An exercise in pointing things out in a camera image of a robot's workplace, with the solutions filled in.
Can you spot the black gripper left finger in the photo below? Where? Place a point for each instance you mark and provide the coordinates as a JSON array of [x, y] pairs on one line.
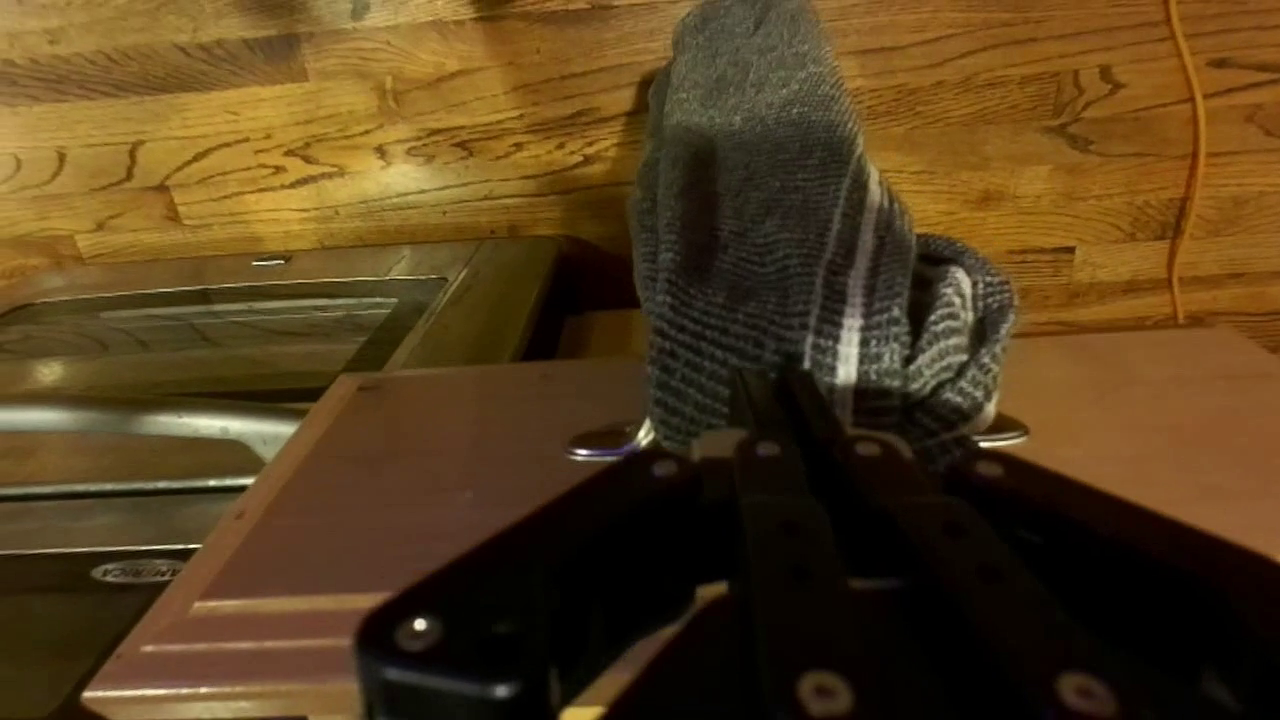
[[789, 570]]

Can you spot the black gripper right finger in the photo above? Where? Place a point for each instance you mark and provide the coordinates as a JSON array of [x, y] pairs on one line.
[[989, 634]]

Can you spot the light wooden top drawer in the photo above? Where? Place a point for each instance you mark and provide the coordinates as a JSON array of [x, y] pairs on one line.
[[399, 475]]

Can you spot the grey striped dish towel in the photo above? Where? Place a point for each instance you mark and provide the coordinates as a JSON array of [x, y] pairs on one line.
[[760, 233]]

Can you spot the stainless steel gas range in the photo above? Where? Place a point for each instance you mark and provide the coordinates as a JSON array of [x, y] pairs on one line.
[[137, 401]]

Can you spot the silver drawer handle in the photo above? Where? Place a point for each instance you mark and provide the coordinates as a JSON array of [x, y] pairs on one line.
[[614, 441]]

